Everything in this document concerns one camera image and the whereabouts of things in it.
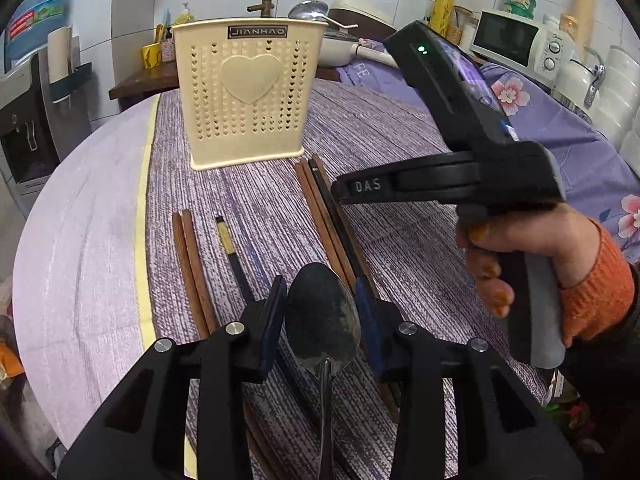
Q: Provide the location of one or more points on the person's right forearm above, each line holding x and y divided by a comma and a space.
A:
595, 290

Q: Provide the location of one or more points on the black chopstick with yellow band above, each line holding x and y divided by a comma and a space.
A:
232, 260

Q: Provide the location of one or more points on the white microwave oven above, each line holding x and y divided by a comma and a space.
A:
515, 40

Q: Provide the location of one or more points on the grey water dispenser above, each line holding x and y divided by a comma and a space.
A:
25, 125

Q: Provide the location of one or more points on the glass storage jar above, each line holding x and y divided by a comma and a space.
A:
462, 25

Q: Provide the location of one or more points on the paper cup dispenser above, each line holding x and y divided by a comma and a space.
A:
62, 60

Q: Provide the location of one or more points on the cream plastic utensil holder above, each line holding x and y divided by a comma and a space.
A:
250, 110

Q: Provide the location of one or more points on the yellow wrap roll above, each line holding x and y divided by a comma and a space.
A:
442, 7

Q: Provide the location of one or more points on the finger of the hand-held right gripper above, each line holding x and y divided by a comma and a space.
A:
365, 187

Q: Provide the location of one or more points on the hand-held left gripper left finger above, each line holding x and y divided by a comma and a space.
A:
274, 330

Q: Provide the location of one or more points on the person's right hand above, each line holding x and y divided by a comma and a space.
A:
500, 232

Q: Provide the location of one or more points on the white plastic spoon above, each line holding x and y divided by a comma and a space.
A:
342, 23

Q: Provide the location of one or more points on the blue water jug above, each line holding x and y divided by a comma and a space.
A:
40, 5

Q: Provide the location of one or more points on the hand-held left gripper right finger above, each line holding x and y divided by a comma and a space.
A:
370, 330

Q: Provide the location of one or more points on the tarnished metal spoon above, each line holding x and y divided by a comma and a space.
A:
320, 320

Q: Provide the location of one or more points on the white jar with metal clamp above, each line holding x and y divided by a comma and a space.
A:
580, 77

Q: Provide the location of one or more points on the stack of white bowls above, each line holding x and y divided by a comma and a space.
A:
622, 100

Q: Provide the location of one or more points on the tall beige cylinder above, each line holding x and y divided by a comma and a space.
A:
584, 0

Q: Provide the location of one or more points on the yellow soap bottle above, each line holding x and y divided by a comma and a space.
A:
186, 15

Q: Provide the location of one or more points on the purple striped table mat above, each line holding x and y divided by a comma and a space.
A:
250, 200

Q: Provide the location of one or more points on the plain black chopstick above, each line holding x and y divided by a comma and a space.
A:
318, 185

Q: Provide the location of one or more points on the bamboo style faucet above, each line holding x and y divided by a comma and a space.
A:
261, 5

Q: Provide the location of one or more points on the brown wooden chopstick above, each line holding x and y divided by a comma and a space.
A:
196, 265
312, 185
187, 270
306, 185
321, 175

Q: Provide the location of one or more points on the brown white rice cooker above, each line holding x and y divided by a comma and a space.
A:
362, 12

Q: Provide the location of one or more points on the purple floral cloth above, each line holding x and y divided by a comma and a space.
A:
550, 120

